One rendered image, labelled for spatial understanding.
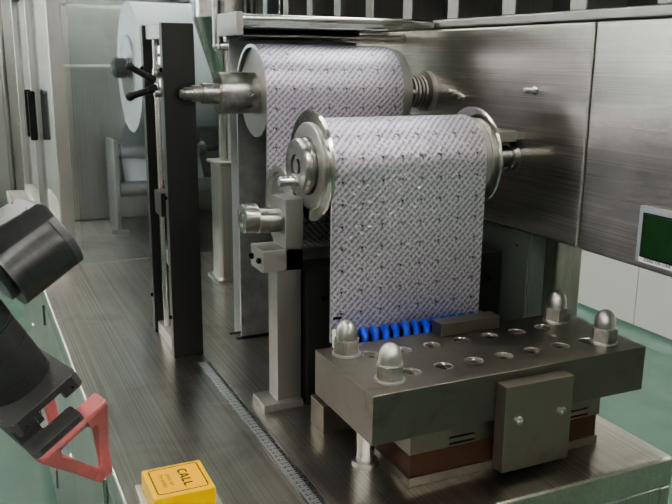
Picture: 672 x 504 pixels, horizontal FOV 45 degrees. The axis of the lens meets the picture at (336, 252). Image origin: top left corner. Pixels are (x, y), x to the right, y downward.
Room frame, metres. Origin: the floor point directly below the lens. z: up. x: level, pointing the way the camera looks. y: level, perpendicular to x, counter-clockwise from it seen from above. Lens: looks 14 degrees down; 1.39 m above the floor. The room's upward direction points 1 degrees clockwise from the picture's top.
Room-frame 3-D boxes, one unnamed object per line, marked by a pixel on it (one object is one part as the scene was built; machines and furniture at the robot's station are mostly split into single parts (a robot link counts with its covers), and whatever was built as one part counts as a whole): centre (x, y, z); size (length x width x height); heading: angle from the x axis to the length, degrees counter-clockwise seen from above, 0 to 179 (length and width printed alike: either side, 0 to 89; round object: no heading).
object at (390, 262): (1.06, -0.10, 1.11); 0.23 x 0.01 x 0.18; 115
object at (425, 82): (1.42, -0.13, 1.33); 0.07 x 0.07 x 0.07; 25
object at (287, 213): (1.08, 0.08, 1.05); 0.06 x 0.05 x 0.31; 115
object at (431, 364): (0.97, -0.19, 1.00); 0.40 x 0.16 x 0.06; 115
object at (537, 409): (0.90, -0.24, 0.96); 0.10 x 0.03 x 0.11; 115
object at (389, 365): (0.86, -0.06, 1.05); 0.04 x 0.04 x 0.04
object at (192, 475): (0.82, 0.18, 0.91); 0.07 x 0.07 x 0.02; 25
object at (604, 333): (1.00, -0.35, 1.05); 0.04 x 0.04 x 0.04
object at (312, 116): (1.07, 0.03, 1.25); 0.15 x 0.01 x 0.15; 25
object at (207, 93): (1.26, 0.21, 1.33); 0.06 x 0.03 x 0.03; 115
